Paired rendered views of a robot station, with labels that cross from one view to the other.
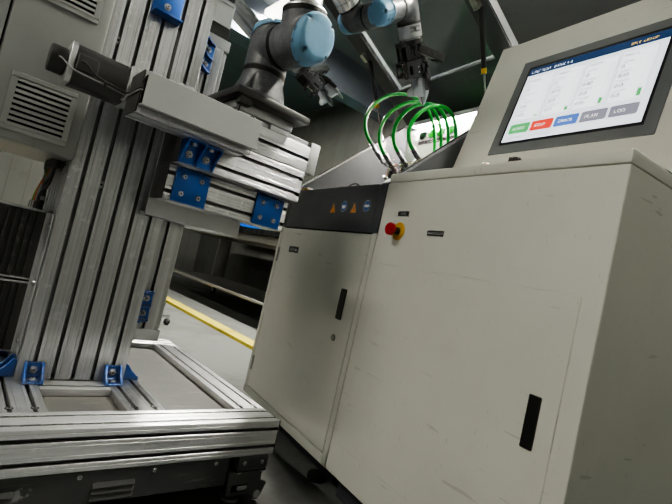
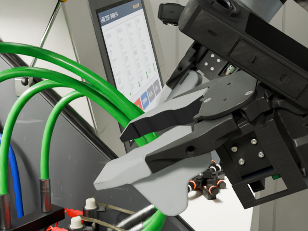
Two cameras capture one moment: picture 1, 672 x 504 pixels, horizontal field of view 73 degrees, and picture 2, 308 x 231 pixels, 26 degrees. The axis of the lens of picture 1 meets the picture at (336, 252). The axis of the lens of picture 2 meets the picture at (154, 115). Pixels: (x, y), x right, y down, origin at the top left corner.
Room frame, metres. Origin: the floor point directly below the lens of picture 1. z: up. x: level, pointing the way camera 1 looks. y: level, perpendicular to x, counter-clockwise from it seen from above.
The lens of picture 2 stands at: (2.33, 0.52, 1.55)
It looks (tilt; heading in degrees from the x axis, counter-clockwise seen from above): 15 degrees down; 223
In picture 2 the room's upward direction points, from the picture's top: straight up
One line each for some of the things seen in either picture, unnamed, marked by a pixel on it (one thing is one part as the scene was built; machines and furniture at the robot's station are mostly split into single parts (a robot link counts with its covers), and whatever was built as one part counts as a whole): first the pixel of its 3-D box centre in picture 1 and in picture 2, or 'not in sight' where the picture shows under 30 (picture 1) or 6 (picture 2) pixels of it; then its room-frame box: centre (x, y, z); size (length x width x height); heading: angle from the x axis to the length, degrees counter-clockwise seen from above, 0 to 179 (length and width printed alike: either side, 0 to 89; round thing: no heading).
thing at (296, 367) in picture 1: (300, 320); not in sight; (1.70, 0.07, 0.44); 0.65 x 0.02 x 0.68; 32
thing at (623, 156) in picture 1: (508, 182); (207, 196); (1.16, -0.39, 0.96); 0.70 x 0.22 x 0.03; 32
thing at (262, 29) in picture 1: (271, 50); not in sight; (1.24, 0.30, 1.20); 0.13 x 0.12 x 0.14; 46
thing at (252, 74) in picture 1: (260, 90); not in sight; (1.25, 0.31, 1.09); 0.15 x 0.15 x 0.10
